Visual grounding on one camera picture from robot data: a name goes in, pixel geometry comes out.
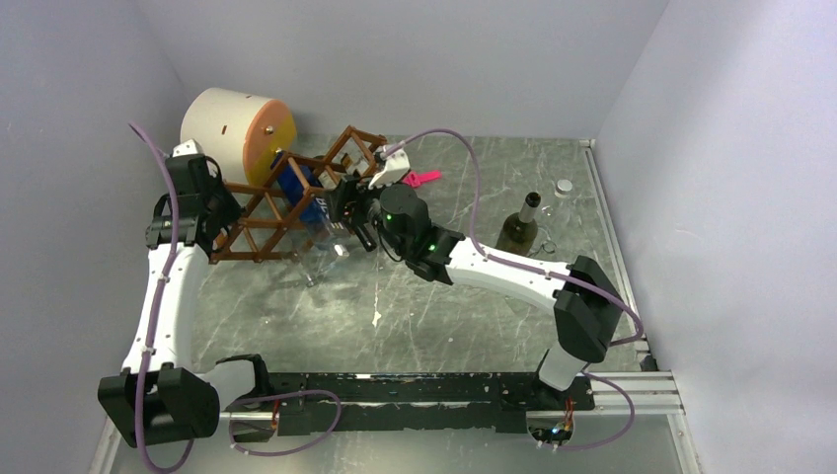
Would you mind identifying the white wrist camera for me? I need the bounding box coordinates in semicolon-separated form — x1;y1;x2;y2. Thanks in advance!
171;139;203;158
367;146;411;190

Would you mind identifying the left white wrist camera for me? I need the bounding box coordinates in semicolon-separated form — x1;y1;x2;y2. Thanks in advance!
171;139;203;158

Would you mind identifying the blue glass bottle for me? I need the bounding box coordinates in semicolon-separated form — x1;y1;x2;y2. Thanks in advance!
268;149;326;250

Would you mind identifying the olive green wine bottle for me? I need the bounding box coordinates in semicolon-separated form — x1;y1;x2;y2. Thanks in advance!
495;192;541;256

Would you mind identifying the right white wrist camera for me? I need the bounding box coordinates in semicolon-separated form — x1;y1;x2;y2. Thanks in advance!
367;146;411;190

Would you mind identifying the dark green wine bottle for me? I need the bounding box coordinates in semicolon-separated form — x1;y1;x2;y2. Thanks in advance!
309;172;376;259

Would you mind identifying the clear slim glass bottle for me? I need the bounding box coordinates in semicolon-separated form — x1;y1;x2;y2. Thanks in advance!
295;242;335;287

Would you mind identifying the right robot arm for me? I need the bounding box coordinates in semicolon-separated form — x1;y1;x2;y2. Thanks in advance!
325;177;624;409

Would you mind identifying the cream cylinder with orange face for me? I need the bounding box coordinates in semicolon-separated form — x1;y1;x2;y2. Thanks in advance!
180;88;297;186

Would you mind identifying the brown wooden wine rack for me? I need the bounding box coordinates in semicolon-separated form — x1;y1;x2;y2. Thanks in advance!
209;125;388;265

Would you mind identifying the black base bar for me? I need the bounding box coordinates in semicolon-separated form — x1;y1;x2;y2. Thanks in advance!
270;372;595;435

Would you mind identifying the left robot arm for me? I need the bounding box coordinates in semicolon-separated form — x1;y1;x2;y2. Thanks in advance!
97;153;273;447

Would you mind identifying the clear bottle white cap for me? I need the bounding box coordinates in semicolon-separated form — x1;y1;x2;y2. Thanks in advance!
541;178;573;227

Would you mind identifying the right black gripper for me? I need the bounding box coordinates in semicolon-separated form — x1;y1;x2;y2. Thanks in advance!
322;170;408;257

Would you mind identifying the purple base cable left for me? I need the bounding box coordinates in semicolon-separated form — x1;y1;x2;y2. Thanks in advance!
227;391;344;458

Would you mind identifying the clear square liquor bottle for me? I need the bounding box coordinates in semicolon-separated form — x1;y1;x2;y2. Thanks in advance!
340;151;376;178

